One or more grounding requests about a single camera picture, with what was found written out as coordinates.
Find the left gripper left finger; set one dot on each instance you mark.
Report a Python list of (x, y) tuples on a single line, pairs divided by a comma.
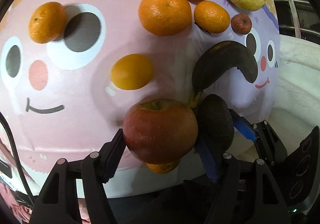
[(58, 199)]

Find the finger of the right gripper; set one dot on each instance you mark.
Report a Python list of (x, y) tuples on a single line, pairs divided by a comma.
[(243, 126)]

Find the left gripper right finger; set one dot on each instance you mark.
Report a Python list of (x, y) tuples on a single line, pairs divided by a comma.
[(244, 192)]

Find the dark avocado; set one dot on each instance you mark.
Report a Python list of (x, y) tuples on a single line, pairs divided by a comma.
[(215, 124)]

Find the blackened banana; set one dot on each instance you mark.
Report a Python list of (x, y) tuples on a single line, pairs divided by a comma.
[(216, 61)]

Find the orange tangerine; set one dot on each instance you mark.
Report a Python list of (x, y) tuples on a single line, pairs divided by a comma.
[(163, 168)]

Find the red apple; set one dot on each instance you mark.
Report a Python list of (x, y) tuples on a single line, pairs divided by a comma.
[(160, 131)]

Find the small yellow-orange kumquat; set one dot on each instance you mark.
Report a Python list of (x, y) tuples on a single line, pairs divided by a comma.
[(132, 72)]

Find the large tangerine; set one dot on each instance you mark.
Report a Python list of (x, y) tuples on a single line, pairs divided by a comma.
[(165, 17)]

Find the white floral curtain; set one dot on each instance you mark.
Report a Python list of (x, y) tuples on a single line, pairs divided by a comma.
[(294, 108)]

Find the cartoon printed tablecloth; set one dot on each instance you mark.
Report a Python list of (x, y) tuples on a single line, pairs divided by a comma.
[(59, 100)]

